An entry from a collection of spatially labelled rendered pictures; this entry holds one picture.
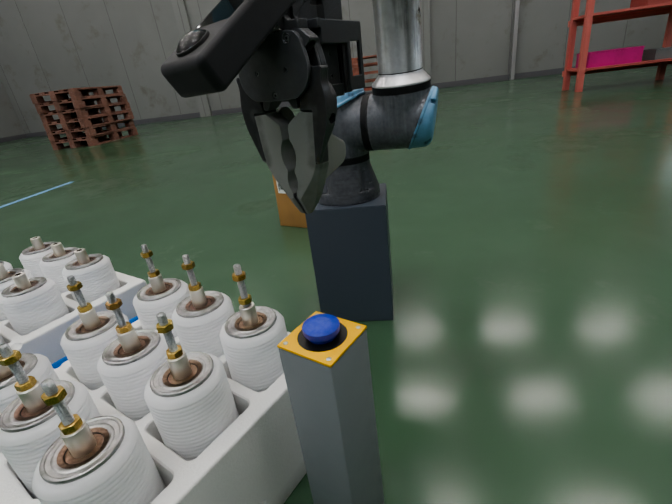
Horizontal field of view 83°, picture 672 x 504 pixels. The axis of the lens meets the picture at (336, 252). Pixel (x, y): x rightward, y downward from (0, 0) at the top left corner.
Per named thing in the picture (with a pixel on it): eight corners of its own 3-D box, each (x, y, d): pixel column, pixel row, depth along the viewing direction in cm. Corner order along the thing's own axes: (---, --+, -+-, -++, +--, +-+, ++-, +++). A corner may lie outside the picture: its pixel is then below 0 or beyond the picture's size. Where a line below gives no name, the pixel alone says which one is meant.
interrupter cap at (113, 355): (90, 364, 52) (88, 360, 51) (132, 330, 58) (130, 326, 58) (133, 371, 49) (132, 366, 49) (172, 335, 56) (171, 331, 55)
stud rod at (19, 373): (26, 399, 44) (-6, 347, 41) (34, 392, 45) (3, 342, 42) (32, 400, 44) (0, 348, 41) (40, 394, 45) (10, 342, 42)
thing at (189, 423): (260, 441, 58) (233, 347, 51) (239, 505, 50) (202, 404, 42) (201, 440, 60) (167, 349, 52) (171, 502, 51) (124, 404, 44)
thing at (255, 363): (308, 391, 67) (291, 304, 59) (293, 438, 58) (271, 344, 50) (257, 388, 68) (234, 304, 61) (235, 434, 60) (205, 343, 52)
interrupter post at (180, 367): (196, 368, 48) (189, 348, 47) (188, 382, 46) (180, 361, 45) (179, 368, 49) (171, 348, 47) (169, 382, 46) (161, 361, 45)
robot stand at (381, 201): (331, 286, 113) (317, 188, 100) (392, 283, 110) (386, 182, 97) (322, 322, 97) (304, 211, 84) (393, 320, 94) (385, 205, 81)
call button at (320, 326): (319, 323, 43) (316, 308, 42) (348, 333, 41) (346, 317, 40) (296, 344, 40) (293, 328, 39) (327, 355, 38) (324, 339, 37)
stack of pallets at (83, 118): (95, 146, 619) (73, 87, 583) (51, 150, 634) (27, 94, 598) (141, 134, 732) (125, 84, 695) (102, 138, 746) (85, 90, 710)
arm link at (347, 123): (327, 150, 94) (320, 91, 88) (381, 147, 89) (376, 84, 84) (310, 161, 84) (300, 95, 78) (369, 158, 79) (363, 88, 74)
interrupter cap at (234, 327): (283, 309, 58) (282, 305, 58) (267, 340, 52) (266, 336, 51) (237, 309, 60) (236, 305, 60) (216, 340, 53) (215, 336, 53)
